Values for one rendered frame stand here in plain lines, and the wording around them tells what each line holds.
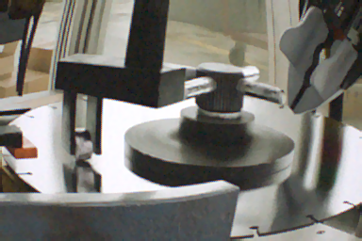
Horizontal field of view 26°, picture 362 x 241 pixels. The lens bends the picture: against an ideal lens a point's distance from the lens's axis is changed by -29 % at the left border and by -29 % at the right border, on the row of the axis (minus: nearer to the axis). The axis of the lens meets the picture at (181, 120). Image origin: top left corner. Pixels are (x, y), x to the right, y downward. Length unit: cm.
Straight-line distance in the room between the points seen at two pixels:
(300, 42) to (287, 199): 14
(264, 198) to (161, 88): 8
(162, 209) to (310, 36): 29
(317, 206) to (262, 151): 10
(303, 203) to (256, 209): 3
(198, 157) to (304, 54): 12
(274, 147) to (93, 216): 26
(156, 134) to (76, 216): 27
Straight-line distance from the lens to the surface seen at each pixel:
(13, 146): 56
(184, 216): 42
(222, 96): 63
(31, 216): 38
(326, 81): 65
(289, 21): 125
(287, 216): 53
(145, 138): 64
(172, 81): 57
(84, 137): 61
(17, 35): 77
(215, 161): 61
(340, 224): 109
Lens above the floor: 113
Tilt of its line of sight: 14 degrees down
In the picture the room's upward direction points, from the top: 4 degrees clockwise
